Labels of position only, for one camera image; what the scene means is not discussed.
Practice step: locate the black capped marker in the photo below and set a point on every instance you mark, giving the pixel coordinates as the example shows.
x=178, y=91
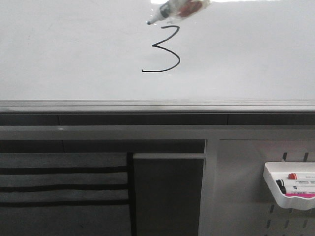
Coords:
x=297, y=189
x=295, y=182

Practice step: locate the grey fabric with black stripes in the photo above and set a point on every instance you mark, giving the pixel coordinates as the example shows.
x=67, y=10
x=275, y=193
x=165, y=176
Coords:
x=67, y=194

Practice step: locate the dark grey metal panel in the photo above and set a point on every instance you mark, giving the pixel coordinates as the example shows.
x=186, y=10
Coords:
x=168, y=193

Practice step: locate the red capped marker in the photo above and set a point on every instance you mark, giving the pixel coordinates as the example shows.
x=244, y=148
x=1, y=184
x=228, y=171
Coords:
x=301, y=176

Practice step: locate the white whiteboard with metal frame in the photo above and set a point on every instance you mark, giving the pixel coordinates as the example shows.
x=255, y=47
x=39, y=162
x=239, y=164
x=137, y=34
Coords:
x=100, y=55

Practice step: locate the upper black capped marker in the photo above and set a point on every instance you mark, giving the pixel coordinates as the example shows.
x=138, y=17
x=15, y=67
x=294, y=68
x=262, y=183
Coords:
x=295, y=182

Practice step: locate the white plastic marker tray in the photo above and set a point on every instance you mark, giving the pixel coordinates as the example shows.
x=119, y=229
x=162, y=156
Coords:
x=280, y=170

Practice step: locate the grey metal cross beam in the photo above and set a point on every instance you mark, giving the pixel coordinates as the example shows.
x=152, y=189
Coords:
x=159, y=132

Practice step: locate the lower black capped marker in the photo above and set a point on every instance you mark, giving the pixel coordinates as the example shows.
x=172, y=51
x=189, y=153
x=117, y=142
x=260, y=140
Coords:
x=297, y=189

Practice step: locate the grey pegboard panel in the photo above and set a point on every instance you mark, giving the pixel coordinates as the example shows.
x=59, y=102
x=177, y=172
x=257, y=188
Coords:
x=236, y=200

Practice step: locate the taped black whiteboard marker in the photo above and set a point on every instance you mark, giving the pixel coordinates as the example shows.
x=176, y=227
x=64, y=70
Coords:
x=174, y=11

